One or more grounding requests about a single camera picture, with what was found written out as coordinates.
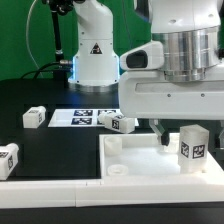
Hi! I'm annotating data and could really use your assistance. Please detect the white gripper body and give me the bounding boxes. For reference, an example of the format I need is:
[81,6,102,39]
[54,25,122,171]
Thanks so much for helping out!
[118,68,224,120]

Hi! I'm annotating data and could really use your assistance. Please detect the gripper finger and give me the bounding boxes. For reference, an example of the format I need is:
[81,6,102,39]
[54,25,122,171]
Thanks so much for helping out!
[149,119,170,146]
[218,120,224,149]

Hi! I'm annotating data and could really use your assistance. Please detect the white square tabletop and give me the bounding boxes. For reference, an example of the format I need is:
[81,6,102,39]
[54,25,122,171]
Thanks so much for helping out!
[99,133,224,180]

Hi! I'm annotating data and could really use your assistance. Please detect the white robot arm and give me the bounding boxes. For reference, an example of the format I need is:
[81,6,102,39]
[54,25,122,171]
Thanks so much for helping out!
[69,0,224,121]

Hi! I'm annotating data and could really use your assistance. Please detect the white L-shaped fence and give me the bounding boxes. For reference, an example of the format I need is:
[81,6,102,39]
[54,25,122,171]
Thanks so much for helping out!
[0,159,224,209]

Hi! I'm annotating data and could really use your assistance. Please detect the white marker sheet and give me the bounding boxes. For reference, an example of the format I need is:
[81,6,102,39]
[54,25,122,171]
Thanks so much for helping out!
[47,108,140,128]

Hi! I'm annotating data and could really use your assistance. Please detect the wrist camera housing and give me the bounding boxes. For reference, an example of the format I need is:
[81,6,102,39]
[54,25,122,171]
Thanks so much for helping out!
[120,41,165,71]

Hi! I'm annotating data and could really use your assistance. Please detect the black cable bundle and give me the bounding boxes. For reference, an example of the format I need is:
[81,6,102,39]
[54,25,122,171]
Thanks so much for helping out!
[20,61,74,80]

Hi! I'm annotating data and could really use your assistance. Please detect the black camera pole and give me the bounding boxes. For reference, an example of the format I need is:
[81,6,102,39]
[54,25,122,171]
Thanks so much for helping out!
[42,0,73,79]

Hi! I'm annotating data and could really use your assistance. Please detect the grey cable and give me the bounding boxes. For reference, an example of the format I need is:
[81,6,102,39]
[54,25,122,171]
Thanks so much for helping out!
[25,0,44,79]

